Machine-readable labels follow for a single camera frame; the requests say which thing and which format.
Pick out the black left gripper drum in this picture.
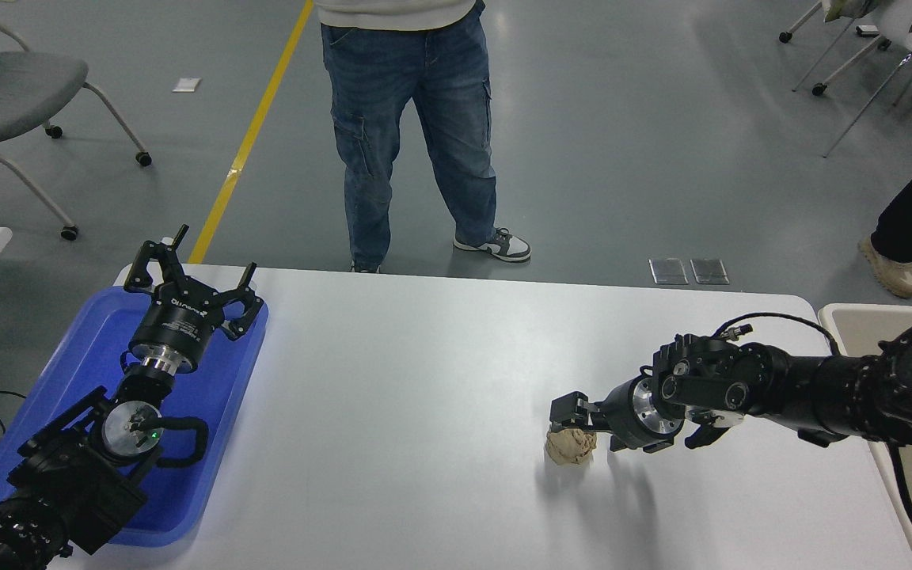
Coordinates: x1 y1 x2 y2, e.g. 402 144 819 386
129 282 225 373

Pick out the blue plastic tray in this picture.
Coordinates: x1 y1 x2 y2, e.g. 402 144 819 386
0 285 270 549

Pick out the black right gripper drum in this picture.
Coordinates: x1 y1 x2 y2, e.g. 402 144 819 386
602 378 675 450

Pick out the grey chair with castors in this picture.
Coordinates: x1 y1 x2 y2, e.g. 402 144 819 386
0 0 153 241

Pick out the tan paper ball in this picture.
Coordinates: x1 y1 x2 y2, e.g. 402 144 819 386
545 426 598 466

